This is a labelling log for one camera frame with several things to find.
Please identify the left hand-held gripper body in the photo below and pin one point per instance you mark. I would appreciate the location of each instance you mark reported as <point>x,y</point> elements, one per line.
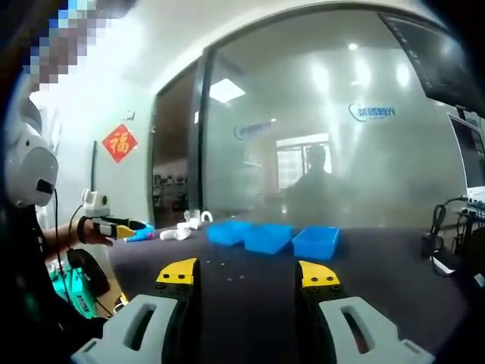
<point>96,203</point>

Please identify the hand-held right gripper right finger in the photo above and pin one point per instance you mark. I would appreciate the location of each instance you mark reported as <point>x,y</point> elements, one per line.
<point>379,337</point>

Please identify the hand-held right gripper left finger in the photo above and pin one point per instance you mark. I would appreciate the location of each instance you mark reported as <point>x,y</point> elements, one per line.
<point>121,337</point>

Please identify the blue plastic bin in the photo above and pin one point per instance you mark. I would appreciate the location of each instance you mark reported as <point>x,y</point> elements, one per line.
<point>314,246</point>
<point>269,242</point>
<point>227,235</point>

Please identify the screws nuts and washers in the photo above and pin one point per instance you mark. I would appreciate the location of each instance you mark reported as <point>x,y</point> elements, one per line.
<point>228,279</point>

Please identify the person's left hand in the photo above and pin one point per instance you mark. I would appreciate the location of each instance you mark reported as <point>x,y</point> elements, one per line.
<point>94,237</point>

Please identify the blue and white tissue pack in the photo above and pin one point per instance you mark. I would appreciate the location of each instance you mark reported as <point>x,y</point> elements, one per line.
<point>146,236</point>

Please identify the white rounded object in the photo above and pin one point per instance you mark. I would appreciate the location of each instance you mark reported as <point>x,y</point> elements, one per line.
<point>189,224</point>
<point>172,235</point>

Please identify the black bag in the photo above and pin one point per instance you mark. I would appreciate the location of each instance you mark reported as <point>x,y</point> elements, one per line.
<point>89,269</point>

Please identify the clear glass cup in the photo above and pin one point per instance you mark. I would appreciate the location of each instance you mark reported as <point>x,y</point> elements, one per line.
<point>191,215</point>

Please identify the white chest-worn device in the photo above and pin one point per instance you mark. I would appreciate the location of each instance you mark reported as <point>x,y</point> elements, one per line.
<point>30,167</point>

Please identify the white arched object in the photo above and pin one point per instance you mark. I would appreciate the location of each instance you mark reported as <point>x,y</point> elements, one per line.
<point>202,217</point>

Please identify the green plastic crate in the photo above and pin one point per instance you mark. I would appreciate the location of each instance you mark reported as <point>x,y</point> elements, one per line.
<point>60,282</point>

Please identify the white shelf rack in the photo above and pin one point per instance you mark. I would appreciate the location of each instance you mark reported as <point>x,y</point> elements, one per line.
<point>53,129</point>

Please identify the operator with white headset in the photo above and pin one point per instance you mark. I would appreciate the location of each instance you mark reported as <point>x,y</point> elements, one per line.
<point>30,322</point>

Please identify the square ceiling light panel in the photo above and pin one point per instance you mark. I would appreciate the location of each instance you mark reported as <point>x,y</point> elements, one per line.
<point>226,90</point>

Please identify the white-framed display screen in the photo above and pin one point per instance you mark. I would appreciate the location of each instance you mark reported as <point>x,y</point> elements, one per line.
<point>471,151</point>

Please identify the large black monitor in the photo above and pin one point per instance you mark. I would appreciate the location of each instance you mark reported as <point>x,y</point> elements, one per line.
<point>435,57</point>

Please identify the black wall strip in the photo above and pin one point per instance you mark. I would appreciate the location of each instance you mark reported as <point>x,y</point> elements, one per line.
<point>94,167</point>

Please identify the red diamond wall decoration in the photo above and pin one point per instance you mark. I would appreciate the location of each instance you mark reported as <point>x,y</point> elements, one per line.
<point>119,143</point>

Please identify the dark door frame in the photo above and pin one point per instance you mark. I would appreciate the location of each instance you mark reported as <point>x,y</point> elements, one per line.
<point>199,151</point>

